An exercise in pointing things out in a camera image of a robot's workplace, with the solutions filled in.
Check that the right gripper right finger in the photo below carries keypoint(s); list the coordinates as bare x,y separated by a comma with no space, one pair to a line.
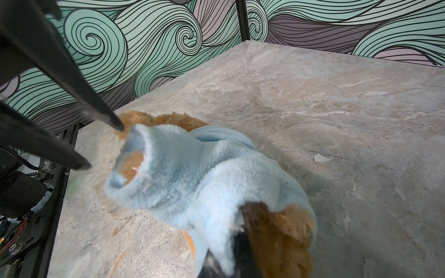
245,263

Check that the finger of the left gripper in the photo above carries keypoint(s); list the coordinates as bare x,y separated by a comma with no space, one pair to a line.
19,132
29,39

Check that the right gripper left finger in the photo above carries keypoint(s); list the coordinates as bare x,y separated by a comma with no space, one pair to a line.
211,268

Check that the brown teddy bear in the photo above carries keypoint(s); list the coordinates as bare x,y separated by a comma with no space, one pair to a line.
280,240

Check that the light blue fleece hoodie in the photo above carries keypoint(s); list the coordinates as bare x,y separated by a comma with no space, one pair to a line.
197,182

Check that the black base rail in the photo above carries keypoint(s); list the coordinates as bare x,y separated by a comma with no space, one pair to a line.
31,222

